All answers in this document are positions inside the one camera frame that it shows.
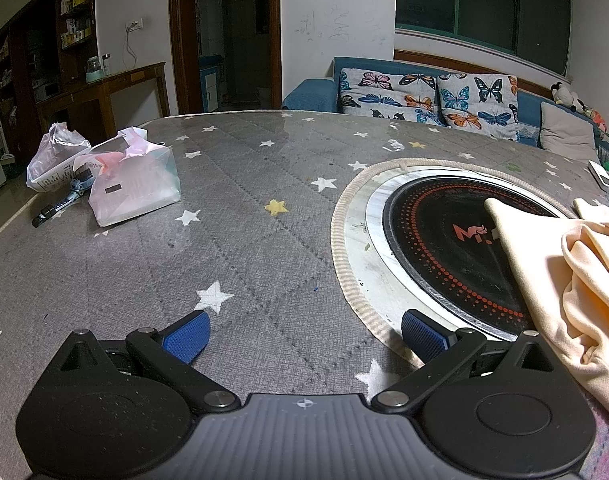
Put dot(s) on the wooden door frame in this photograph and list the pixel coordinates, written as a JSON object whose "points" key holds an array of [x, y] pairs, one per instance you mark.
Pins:
{"points": [[177, 35]]}

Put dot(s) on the blue and white cabinet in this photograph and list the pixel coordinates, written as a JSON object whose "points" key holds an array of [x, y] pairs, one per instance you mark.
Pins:
{"points": [[209, 82]]}

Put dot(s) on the cream garment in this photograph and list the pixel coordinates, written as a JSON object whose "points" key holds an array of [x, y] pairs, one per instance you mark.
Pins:
{"points": [[584, 285]]}

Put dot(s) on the dark window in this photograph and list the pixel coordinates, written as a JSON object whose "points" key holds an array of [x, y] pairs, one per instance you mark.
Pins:
{"points": [[459, 0]]}

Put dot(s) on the dark wooden shelf unit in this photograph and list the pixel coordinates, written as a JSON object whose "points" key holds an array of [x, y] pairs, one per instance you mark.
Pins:
{"points": [[24, 50]]}

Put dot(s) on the plain grey cushion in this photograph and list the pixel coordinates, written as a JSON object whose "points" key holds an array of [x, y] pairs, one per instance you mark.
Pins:
{"points": [[567, 127]]}

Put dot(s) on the black hand tool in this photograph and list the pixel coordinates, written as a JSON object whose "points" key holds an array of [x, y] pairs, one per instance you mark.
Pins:
{"points": [[47, 214]]}

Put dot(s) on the white microwave oven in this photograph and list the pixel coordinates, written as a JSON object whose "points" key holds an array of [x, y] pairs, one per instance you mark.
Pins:
{"points": [[47, 89]]}

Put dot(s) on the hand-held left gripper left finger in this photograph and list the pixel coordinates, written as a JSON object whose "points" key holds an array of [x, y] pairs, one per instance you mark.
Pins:
{"points": [[187, 337]]}

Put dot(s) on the wooden sideboard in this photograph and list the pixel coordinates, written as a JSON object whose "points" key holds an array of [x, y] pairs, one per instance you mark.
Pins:
{"points": [[114, 90]]}

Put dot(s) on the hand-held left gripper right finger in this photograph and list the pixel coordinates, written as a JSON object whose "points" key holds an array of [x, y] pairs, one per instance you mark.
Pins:
{"points": [[424, 335]]}

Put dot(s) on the black and white plush toy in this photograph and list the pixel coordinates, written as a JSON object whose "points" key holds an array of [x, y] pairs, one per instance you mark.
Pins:
{"points": [[563, 94]]}

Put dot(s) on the blue sofa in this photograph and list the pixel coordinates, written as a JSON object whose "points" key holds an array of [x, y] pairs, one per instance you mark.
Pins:
{"points": [[309, 92]]}

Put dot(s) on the colourful plush toy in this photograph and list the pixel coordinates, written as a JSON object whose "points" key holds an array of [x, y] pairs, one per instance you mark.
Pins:
{"points": [[595, 119]]}

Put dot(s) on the grey star-print tablecloth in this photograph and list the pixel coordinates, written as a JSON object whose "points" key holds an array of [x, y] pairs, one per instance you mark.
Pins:
{"points": [[259, 260]]}

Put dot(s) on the butterfly-print cushion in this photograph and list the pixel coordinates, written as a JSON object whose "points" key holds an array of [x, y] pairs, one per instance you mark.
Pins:
{"points": [[479, 105], [384, 90]]}

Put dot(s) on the white wall socket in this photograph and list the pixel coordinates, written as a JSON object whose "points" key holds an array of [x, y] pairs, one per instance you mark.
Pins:
{"points": [[134, 24]]}

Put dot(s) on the black round induction cooktop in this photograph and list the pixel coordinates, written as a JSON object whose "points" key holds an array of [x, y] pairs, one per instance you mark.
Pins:
{"points": [[434, 260]]}

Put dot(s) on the white plastic bag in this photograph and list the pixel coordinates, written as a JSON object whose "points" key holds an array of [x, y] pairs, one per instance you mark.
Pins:
{"points": [[49, 160]]}

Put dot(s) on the glass kettle with mint base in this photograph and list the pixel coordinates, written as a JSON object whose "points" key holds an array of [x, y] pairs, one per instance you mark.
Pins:
{"points": [[94, 72]]}

